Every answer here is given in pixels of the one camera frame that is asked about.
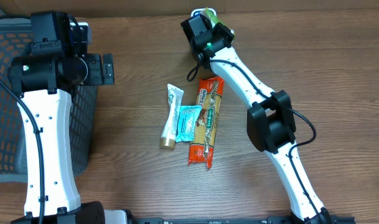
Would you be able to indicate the black front rail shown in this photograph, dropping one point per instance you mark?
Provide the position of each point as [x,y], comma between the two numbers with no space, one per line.
[126,217]

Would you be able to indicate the teal wet wipes pack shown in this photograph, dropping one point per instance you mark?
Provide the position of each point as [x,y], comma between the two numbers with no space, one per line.
[187,122]

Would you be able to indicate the white leaf-print pack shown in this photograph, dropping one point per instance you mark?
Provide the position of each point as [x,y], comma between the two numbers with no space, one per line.
[169,134]

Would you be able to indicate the white barcode scanner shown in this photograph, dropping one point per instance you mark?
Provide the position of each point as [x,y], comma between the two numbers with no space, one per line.
[195,12]

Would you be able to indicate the orange spaghetti packet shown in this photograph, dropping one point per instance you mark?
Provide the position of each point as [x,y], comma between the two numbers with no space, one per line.
[209,97]

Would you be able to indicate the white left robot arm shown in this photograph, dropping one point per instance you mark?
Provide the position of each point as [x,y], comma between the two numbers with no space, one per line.
[42,83]

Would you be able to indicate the green snack packet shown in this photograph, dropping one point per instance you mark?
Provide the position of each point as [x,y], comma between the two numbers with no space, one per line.
[212,17]

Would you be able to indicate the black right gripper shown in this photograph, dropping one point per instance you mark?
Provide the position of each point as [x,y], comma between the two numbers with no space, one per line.
[224,33]

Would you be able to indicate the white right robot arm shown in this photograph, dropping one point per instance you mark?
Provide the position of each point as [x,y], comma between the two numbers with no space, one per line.
[270,117]

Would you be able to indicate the grey plastic shopping basket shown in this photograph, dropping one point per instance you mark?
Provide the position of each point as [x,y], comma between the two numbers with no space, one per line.
[15,36]

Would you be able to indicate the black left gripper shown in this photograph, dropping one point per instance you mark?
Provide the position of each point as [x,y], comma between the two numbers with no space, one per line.
[107,69]

